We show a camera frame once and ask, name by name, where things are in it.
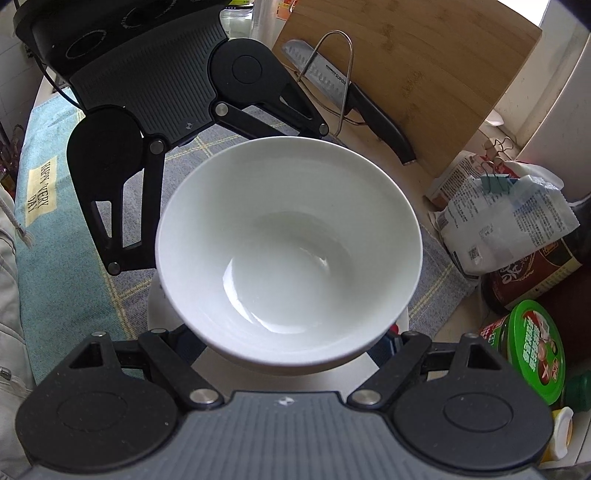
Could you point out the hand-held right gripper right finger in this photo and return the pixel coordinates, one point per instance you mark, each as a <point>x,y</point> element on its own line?
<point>385,348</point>

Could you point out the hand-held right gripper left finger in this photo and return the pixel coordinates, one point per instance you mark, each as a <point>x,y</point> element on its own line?
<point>171,360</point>

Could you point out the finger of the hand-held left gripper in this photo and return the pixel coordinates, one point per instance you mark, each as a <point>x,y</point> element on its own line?
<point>134,258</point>
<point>314,129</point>

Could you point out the white fruit print plate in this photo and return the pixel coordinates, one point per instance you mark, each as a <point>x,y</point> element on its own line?
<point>318,381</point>

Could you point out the white floral bowl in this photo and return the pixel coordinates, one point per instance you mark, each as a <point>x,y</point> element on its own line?
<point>286,230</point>

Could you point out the wide blade kitchen knife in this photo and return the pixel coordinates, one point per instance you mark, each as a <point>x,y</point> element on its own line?
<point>378,124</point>

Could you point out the grey checked towel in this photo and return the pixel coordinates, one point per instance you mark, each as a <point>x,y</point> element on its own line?
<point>443,286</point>

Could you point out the glass jar green lid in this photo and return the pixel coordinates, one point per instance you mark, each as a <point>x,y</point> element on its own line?
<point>235,21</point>

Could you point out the plastic wrap roll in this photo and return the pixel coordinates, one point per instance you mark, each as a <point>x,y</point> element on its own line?
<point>263,18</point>

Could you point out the bamboo cutting board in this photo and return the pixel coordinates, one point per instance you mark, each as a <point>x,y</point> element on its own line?
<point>438,69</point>

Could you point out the person's beige clothing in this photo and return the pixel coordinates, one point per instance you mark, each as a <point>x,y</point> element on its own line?
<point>9,323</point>

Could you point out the green lid seasoning tub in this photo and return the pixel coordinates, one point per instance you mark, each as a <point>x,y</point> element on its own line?
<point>531,355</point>

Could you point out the red and white bag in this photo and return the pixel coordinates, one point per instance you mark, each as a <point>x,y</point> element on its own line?
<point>455,177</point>

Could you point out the dark soy sauce bottle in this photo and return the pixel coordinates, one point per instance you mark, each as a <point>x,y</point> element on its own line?
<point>531,277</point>

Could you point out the white printed plastic bag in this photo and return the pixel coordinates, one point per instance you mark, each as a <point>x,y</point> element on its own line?
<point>508,226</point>

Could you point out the green binder clip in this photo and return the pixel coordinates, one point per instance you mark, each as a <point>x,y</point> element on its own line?
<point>491,183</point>

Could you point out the yellow lid spice jar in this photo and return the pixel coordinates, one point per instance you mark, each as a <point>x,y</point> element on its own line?
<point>561,429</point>

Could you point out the green cap bottle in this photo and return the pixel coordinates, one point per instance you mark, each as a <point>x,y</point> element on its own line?
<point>579,392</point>

